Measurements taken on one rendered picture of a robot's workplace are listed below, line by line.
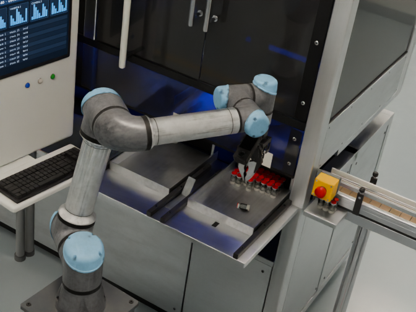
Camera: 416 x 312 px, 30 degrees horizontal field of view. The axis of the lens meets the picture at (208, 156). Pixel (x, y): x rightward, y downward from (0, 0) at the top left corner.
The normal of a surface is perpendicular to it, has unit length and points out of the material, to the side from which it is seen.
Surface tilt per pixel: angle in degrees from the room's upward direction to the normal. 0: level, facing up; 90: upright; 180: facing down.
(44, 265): 0
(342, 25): 90
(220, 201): 0
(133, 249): 90
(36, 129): 90
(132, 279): 90
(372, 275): 0
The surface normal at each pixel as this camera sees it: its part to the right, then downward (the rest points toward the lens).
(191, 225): 0.14, -0.84
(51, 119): 0.77, 0.42
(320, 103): -0.51, 0.39
